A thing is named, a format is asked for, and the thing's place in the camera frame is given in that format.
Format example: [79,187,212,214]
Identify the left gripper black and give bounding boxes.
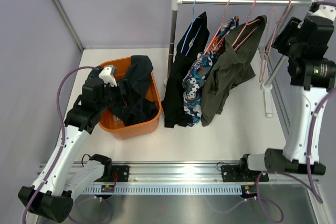
[97,80,141,113]

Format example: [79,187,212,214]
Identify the pink hanger navy shorts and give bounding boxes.
[259,0,292,83]

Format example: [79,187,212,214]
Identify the dark navy shorts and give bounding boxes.
[109,55,158,126]

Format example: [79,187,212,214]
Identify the black shorts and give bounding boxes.
[161,12,209,128]

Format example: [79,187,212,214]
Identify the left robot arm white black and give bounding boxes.
[18,77,117,223]

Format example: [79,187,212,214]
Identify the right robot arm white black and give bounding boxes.
[238,15,335,180]

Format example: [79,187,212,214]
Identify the pink hanger olive shorts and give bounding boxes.
[232,0,263,51]

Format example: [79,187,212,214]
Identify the olive green shorts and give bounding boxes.
[201,15,267,126]

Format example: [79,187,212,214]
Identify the pink hanger patterned shorts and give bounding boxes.
[204,0,236,54]

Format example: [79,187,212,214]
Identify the patterned blue orange shorts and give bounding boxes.
[182,16,239,127]

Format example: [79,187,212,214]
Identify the orange plastic basket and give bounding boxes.
[99,57,162,140]

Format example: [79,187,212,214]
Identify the metal clothes rack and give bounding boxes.
[167,0,324,118]

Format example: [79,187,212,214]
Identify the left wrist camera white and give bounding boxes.
[98,65,117,87]

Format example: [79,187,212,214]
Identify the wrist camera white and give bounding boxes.
[306,1,335,22]
[98,65,117,87]

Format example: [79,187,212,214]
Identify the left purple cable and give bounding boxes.
[20,66,113,224]

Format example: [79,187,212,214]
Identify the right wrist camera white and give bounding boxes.
[306,1,335,22]

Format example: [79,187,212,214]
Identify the aluminium mounting rail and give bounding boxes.
[34,162,320,185]

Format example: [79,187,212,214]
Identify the white slotted cable duct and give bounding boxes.
[82,184,243,195]

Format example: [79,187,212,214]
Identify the blue wire hanger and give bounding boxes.
[180,0,200,56]

